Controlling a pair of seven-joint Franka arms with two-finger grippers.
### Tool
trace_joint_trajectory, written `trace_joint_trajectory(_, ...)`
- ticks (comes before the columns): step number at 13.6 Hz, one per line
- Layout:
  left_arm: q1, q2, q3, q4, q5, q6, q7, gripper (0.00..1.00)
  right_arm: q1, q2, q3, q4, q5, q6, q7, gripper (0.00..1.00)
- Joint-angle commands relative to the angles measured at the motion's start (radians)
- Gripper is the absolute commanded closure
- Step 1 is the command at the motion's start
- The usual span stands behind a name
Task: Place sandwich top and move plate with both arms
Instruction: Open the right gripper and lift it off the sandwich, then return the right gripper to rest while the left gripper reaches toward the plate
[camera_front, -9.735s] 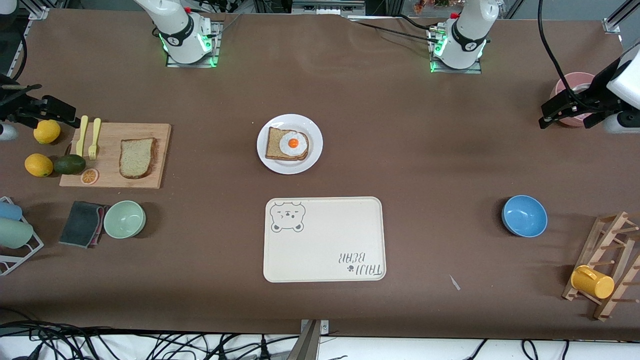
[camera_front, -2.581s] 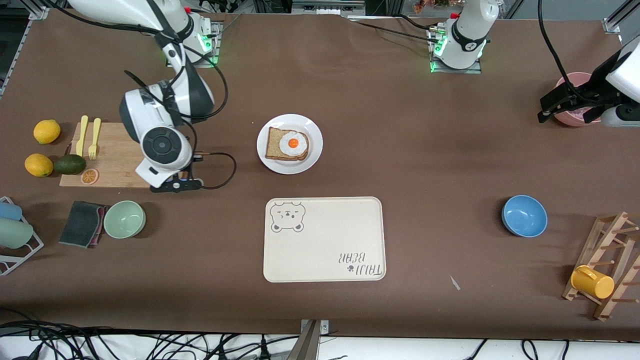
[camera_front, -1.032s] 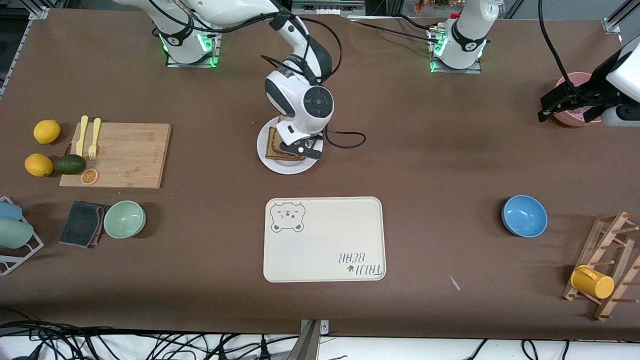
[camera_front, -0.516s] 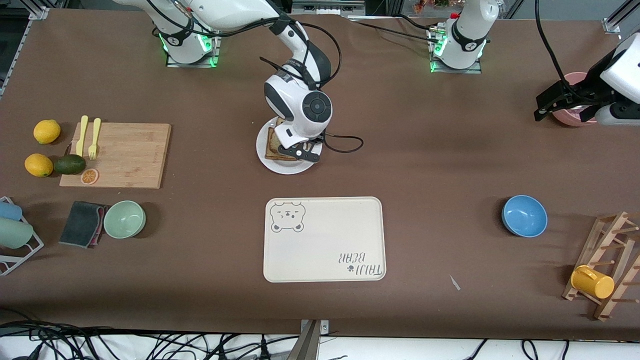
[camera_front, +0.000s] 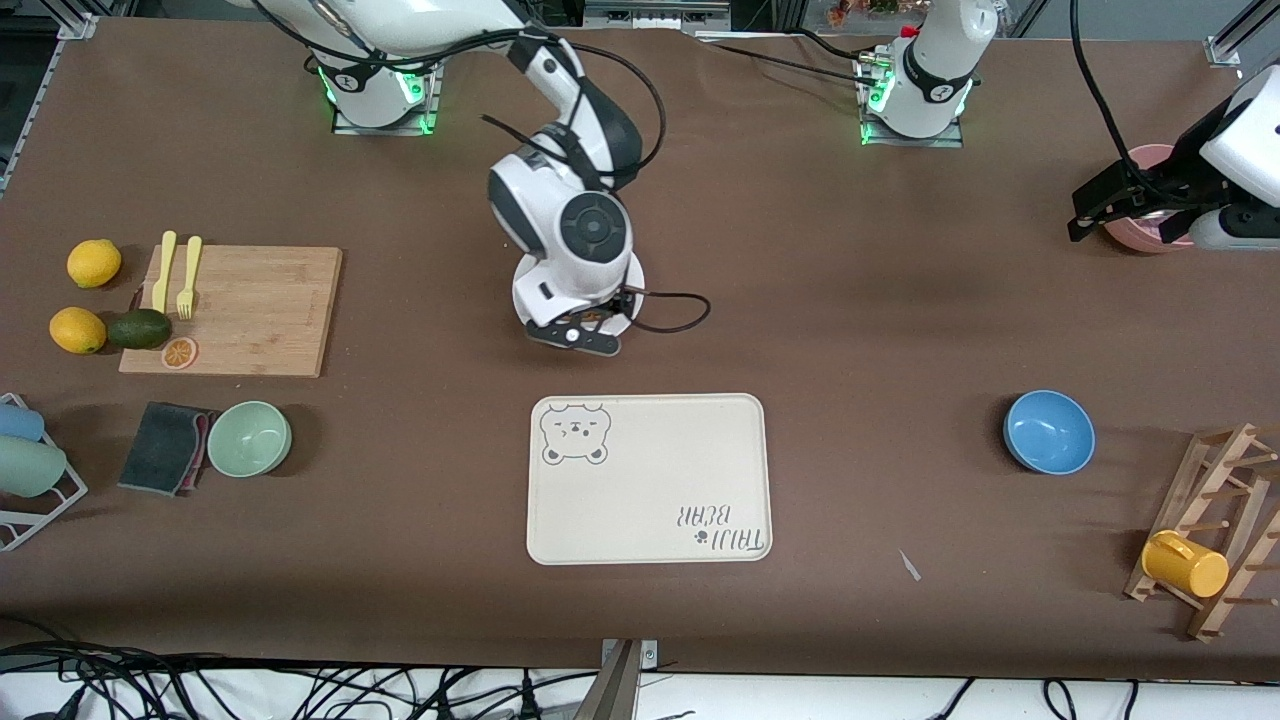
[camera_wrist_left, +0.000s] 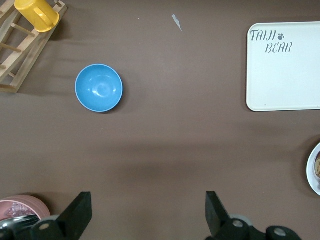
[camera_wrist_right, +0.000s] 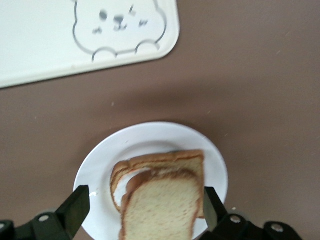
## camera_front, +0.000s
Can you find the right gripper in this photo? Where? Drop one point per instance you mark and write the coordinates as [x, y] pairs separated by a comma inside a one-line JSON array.
[[625, 303]]

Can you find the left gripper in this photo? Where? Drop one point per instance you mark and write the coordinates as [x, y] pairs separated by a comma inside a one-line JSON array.
[[1168, 184]]

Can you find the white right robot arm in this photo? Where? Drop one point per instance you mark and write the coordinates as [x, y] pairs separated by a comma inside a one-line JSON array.
[[540, 200]]

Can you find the pink bowl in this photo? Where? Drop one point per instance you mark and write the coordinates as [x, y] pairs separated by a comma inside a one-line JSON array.
[[1135, 243]]

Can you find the cream bear print tray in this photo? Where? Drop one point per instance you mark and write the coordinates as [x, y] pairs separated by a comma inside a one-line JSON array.
[[650, 490]]

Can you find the blue bowl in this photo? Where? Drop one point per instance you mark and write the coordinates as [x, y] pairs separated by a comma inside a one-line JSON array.
[[1050, 433]]

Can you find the wooden mug rack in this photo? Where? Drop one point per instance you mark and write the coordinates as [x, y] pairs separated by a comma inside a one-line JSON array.
[[1225, 500]]

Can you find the wooden cutting board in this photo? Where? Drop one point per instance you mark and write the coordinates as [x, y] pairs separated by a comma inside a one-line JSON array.
[[250, 310]]

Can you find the light green bowl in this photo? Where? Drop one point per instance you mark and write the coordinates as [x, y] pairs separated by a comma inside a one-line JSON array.
[[250, 440]]

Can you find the yellow mug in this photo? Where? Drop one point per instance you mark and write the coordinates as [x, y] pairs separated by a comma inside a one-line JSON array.
[[1185, 565]]

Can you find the yellow plastic fork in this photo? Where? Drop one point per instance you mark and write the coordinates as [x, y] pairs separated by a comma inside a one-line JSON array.
[[190, 265]]

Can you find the orange slice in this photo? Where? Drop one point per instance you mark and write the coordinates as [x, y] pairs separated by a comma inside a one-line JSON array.
[[180, 353]]

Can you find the yellow plastic knife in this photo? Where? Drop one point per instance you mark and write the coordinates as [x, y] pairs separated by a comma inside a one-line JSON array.
[[165, 270]]

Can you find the dark green avocado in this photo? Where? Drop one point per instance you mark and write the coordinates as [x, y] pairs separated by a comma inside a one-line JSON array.
[[140, 329]]

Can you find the dark grey folded cloth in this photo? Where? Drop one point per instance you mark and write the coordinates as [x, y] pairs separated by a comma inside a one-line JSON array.
[[160, 450]]

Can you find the small white paper scrap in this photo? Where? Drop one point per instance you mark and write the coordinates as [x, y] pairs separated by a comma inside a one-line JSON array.
[[909, 565]]

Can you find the yellow lemon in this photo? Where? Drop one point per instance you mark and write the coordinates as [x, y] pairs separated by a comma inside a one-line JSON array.
[[77, 331], [94, 264]]

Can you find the blue cup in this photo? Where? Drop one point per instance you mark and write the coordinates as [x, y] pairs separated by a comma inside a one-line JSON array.
[[18, 422]]

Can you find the pale green cup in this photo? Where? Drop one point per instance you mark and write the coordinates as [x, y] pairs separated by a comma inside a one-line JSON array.
[[28, 467]]

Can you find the aluminium frame profile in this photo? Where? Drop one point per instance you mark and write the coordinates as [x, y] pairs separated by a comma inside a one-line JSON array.
[[1235, 40], [80, 25]]

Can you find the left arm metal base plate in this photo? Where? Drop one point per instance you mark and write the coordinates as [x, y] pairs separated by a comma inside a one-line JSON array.
[[945, 142]]

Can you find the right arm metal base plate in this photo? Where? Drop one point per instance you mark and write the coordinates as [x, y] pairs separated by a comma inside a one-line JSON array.
[[350, 128]]

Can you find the metal table edge bracket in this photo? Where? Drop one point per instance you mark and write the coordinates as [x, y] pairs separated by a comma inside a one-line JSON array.
[[620, 690]]

